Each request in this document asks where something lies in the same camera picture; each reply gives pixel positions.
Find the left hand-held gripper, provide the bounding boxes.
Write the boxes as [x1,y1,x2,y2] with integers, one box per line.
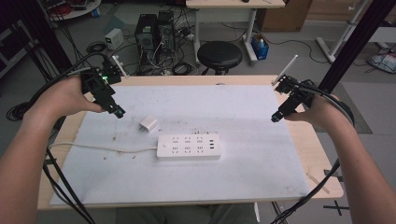
[81,55,129,119]

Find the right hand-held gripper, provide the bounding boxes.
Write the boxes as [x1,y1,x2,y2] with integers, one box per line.
[270,54,316,124]

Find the person's right hand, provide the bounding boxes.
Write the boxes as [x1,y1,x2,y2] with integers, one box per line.
[284,92,347,133]

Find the person's left hand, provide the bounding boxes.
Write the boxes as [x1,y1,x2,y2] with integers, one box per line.
[21,75,106,133]

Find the white charger adapter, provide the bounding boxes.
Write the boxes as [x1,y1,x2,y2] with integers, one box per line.
[138,115,159,133]

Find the white power supply box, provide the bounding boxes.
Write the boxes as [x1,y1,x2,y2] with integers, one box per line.
[104,27,125,51]

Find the blue storage box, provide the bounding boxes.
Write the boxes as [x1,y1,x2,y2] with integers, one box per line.
[250,33,270,61]

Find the black computer tower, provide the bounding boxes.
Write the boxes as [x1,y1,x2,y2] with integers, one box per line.
[134,13,159,61]
[157,9,177,54]

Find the white metal stand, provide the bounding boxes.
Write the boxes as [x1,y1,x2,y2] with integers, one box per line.
[315,0,370,64]

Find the brown cardboard box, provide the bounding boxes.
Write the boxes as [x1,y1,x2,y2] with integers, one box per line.
[257,0,313,33]

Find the black round stool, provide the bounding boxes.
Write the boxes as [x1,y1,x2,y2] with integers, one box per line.
[196,40,244,76]

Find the round white table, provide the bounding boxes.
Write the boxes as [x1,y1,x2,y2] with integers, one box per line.
[39,0,103,21]

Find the wooden table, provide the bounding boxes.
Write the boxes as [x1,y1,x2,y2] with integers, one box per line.
[36,74,345,211]

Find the clear plastic bag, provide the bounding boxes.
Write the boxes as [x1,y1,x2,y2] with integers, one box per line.
[366,50,396,75]

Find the white power strip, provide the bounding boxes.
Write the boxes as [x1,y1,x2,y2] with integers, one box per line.
[156,133,222,161]

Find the white-legged wooden desk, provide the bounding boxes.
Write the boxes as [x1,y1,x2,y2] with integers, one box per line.
[185,0,287,65]

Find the white table mat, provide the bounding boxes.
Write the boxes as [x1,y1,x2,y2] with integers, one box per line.
[49,84,312,206]

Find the coiled black cable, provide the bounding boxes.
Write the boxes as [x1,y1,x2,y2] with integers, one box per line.
[86,40,108,54]

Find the white power strip cable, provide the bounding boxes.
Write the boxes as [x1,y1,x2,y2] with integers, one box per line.
[49,142,159,154]

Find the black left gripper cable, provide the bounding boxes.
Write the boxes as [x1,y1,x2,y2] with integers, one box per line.
[6,51,108,122]

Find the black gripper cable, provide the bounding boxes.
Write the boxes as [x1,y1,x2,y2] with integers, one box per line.
[6,51,108,122]
[270,79,356,224]

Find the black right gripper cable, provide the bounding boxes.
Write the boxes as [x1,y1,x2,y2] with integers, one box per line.
[270,79,356,224]

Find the black metal frame post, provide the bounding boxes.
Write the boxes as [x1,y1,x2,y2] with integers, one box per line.
[317,0,396,94]
[17,0,73,77]

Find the black cable bundle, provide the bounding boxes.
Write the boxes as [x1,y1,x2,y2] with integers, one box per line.
[42,148,96,224]

